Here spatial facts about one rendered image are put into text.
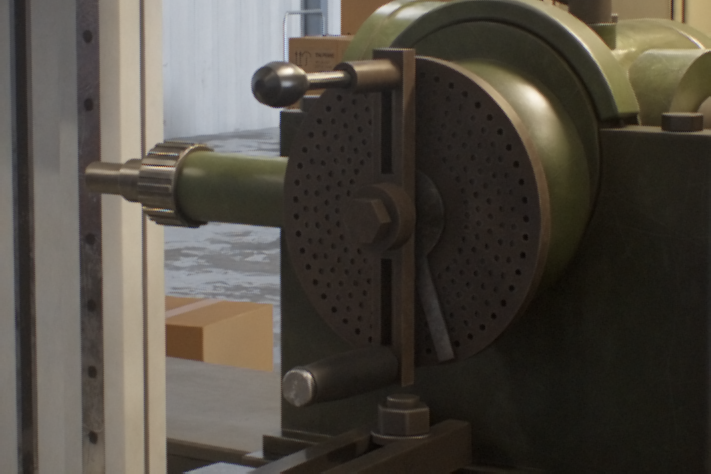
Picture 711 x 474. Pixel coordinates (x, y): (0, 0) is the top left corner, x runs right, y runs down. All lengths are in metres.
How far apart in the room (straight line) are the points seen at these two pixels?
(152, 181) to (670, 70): 0.34
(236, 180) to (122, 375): 0.69
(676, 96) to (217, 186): 0.30
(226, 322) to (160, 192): 4.04
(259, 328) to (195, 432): 3.37
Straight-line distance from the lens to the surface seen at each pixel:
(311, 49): 10.23
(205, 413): 2.40
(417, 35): 1.43
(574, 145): 1.36
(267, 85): 1.22
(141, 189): 1.49
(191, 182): 1.47
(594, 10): 1.44
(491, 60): 1.39
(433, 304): 1.33
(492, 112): 1.30
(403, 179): 1.31
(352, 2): 10.57
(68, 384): 2.16
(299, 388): 1.26
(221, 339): 5.50
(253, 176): 1.44
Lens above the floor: 1.34
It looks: 7 degrees down
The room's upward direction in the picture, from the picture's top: straight up
